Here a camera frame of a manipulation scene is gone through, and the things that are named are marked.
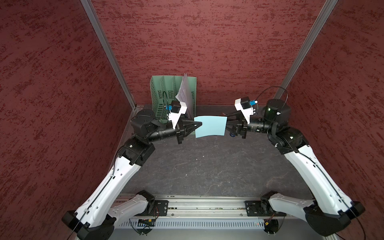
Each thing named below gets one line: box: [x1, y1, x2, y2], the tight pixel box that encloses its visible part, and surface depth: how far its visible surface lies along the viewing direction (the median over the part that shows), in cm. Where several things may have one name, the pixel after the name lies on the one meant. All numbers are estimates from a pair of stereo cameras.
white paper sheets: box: [175, 73, 194, 120], surface depth 94 cm
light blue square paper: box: [193, 115, 228, 139], surface depth 54 cm
